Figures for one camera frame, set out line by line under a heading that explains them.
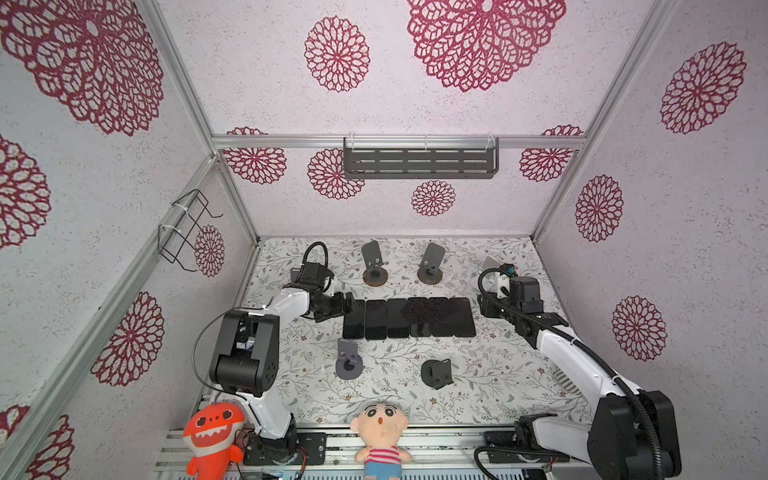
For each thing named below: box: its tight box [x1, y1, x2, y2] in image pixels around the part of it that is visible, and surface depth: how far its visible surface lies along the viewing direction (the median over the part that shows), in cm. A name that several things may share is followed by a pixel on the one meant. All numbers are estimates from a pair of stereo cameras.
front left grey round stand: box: [336, 338, 364, 380], surface depth 87 cm
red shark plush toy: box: [182, 402, 246, 480], surface depth 70 cm
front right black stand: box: [421, 358, 454, 390], surface depth 83 cm
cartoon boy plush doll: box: [350, 399, 413, 480], surface depth 70 cm
